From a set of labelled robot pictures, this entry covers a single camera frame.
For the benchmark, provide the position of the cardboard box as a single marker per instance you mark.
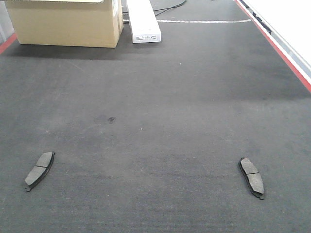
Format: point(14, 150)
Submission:
point(81, 23)

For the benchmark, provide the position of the brake pad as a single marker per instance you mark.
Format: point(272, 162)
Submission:
point(252, 177)
point(40, 170)

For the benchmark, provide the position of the white table edge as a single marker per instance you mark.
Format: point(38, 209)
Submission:
point(286, 24)

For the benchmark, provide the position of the long white box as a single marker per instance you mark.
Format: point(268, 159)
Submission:
point(143, 23)

